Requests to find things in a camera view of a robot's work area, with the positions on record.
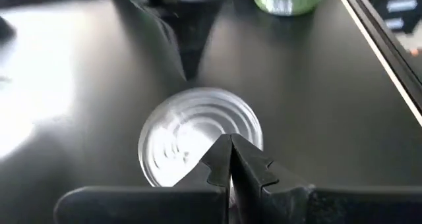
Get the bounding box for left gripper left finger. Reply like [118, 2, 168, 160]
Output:
[54, 134, 231, 224]

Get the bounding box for black box with white labels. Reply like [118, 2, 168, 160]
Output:
[361, 0, 422, 53]

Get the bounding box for black table mat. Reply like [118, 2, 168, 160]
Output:
[0, 0, 422, 224]

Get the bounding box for red label seafood can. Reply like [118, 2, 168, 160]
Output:
[137, 86, 264, 188]

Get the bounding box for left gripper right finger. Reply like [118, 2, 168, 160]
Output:
[230, 134, 422, 224]

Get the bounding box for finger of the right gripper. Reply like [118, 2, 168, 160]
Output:
[131, 0, 191, 82]
[188, 1, 227, 82]

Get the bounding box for green label silver lid can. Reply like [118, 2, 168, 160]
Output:
[252, 0, 326, 17]

